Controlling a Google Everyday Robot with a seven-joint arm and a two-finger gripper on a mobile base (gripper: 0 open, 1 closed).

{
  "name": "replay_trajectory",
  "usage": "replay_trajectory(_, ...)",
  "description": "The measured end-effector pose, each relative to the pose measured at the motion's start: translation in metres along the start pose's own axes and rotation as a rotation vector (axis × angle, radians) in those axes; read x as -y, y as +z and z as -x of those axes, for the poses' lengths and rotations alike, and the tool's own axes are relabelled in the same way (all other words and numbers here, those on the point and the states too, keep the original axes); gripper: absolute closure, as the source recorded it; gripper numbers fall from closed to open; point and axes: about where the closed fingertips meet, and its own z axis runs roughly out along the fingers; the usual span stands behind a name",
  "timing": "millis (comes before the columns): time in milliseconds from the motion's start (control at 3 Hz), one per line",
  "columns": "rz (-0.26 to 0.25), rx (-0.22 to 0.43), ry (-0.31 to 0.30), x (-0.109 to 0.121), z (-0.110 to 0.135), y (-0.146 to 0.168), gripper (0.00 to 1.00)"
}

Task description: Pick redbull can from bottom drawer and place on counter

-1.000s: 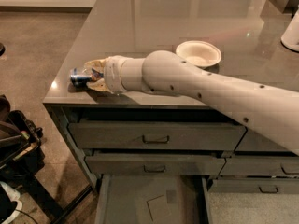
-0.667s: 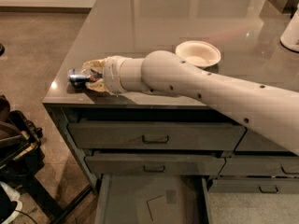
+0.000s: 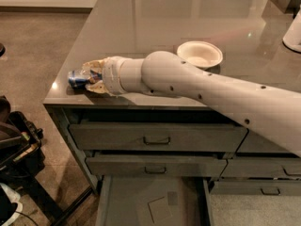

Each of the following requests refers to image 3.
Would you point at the open bottom left drawer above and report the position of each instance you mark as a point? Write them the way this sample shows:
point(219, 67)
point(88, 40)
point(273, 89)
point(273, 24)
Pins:
point(124, 201)

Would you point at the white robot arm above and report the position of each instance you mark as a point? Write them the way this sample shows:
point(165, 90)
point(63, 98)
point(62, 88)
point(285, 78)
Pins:
point(270, 112)

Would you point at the top right grey drawer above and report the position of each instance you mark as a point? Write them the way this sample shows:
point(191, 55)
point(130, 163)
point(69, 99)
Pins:
point(255, 143)

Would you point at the blue silver redbull can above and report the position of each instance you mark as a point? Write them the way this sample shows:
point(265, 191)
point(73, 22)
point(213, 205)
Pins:
point(78, 79)

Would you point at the black cart with equipment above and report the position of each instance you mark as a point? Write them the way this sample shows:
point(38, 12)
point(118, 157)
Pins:
point(21, 159)

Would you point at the grey counter cabinet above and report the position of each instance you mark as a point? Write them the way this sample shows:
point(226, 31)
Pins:
point(248, 32)

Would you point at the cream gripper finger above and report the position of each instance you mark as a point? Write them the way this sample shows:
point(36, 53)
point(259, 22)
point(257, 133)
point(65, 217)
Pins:
point(93, 66)
point(96, 87)

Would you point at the grey square card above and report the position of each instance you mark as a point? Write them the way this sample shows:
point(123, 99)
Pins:
point(159, 210)

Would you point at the grey drawer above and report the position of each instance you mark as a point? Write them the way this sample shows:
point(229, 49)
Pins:
point(142, 136)
point(255, 143)
point(263, 167)
point(145, 164)
point(257, 187)

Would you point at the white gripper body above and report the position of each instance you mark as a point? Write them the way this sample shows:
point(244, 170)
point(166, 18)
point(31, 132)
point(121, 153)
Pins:
point(110, 74)

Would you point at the middle left grey drawer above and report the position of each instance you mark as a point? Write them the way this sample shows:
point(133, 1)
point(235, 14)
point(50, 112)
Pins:
point(145, 164)

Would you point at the white cylindrical robot base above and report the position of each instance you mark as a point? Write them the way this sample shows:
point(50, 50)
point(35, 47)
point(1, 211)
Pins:
point(292, 38)

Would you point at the white paper bowl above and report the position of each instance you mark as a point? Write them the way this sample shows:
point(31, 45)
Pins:
point(200, 53)

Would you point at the top left grey drawer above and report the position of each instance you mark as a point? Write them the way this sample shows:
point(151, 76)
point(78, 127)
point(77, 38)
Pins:
point(142, 136)

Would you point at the middle right grey drawer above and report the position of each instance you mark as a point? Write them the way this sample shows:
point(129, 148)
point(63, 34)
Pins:
point(263, 167)

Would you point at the bottom right grey drawer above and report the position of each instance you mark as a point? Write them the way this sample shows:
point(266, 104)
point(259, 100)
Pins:
point(257, 187)

